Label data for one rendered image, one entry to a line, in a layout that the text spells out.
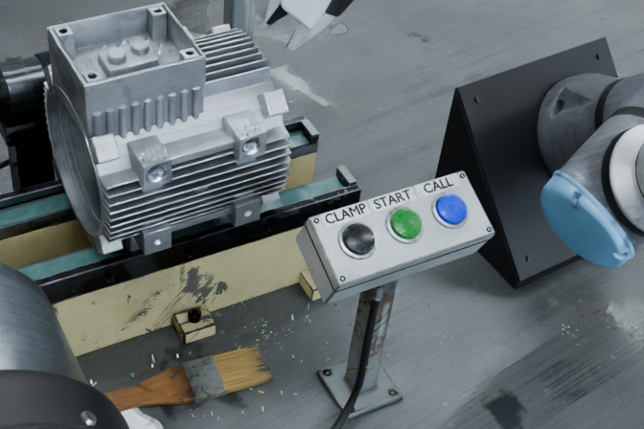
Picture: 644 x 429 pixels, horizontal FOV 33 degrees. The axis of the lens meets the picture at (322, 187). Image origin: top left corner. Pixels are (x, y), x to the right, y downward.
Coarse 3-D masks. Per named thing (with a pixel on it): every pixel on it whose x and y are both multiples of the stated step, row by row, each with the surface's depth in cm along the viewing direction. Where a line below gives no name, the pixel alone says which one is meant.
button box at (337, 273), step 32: (416, 192) 102; (448, 192) 102; (320, 224) 98; (384, 224) 99; (448, 224) 101; (480, 224) 102; (320, 256) 97; (352, 256) 97; (384, 256) 98; (416, 256) 99; (448, 256) 103; (320, 288) 99; (352, 288) 98
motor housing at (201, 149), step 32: (224, 32) 113; (224, 64) 109; (256, 64) 110; (224, 96) 108; (256, 96) 110; (64, 128) 116; (192, 128) 106; (224, 128) 108; (64, 160) 116; (128, 160) 104; (192, 160) 106; (224, 160) 107; (256, 160) 109; (288, 160) 111; (96, 192) 117; (128, 192) 104; (160, 192) 106; (192, 192) 108; (224, 192) 109; (256, 192) 112; (96, 224) 113; (128, 224) 106; (192, 224) 111
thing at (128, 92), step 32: (64, 32) 104; (96, 32) 106; (128, 32) 108; (160, 32) 108; (64, 64) 102; (96, 64) 105; (128, 64) 104; (160, 64) 106; (192, 64) 102; (64, 96) 105; (96, 96) 99; (128, 96) 101; (160, 96) 103; (192, 96) 105; (96, 128) 101; (128, 128) 104; (160, 128) 105
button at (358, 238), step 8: (352, 224) 98; (360, 224) 98; (344, 232) 97; (352, 232) 97; (360, 232) 98; (368, 232) 98; (344, 240) 97; (352, 240) 97; (360, 240) 97; (368, 240) 97; (352, 248) 97; (360, 248) 97; (368, 248) 97
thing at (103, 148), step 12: (228, 24) 116; (48, 72) 108; (48, 84) 110; (264, 96) 108; (276, 96) 108; (264, 108) 109; (276, 108) 108; (96, 144) 101; (108, 144) 101; (96, 156) 101; (108, 156) 101; (120, 156) 102; (60, 180) 118; (276, 192) 117; (264, 204) 116; (96, 240) 110; (120, 240) 109; (108, 252) 109
